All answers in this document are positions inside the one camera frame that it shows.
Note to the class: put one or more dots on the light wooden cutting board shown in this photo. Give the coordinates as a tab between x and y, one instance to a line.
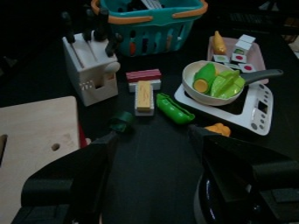
35	131

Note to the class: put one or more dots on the teal basket with orange rim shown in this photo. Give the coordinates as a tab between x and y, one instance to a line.
155	32

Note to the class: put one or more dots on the red flat toy piece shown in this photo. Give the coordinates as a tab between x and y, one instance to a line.
81	135

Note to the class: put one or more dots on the white cube red top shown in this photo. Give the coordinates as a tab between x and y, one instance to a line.
247	68
237	57

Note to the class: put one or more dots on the light green leafy toy vegetable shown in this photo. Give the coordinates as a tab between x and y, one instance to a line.
229	84

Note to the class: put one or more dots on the orange toy carrot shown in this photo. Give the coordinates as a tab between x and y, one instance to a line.
132	48

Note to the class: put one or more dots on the orange toy food piece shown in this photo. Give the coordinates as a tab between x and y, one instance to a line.
219	129

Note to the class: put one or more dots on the blue and white toy carton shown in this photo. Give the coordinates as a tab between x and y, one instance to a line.
151	3

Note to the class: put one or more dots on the white cube green top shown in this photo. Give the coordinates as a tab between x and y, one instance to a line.
220	58
241	46

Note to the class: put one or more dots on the plain white cube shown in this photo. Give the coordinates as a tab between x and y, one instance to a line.
247	38

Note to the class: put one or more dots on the red striped toy sushi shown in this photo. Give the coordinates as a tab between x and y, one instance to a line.
143	75

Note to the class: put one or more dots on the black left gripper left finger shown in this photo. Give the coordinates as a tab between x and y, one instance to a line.
65	180

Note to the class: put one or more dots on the dark green small toy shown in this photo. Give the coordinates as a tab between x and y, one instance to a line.
123	122

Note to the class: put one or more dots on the green vegetable with yellow cut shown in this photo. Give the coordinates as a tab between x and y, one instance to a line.
204	78

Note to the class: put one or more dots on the black toy pot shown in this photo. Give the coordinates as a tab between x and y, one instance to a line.
203	204

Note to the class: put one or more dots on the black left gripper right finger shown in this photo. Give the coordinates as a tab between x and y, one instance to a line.
256	180

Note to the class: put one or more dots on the white toy knife block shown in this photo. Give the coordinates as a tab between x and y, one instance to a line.
91	78

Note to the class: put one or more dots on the white toy induction stove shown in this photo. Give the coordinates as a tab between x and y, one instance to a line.
252	116

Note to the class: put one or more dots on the green toy pea pod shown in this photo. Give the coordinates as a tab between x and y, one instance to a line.
173	110

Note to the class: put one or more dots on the pink toy tray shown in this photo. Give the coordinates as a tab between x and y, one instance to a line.
256	55

